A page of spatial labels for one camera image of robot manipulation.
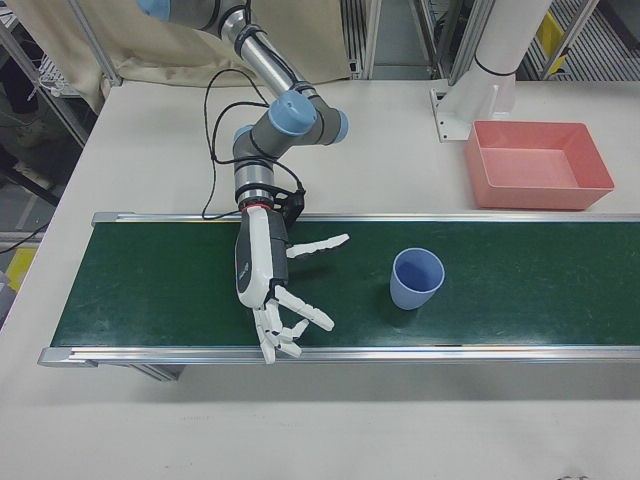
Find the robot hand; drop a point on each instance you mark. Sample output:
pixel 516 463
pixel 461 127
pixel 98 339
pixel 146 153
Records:
pixel 255 260

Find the aluminium frame post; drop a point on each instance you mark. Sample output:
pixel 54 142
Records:
pixel 97 45

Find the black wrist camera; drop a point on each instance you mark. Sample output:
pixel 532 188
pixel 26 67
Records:
pixel 295 202

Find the green conveyor belt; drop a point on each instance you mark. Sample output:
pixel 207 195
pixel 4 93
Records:
pixel 175 280

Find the pink plastic box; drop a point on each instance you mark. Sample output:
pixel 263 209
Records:
pixel 530 170

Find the beige curtain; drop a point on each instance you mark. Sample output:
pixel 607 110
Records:
pixel 165 50

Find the UR5e robot arm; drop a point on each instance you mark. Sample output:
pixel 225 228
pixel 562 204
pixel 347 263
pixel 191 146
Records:
pixel 290 120

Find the blue plastic cup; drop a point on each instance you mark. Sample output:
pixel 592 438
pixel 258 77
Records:
pixel 415 295

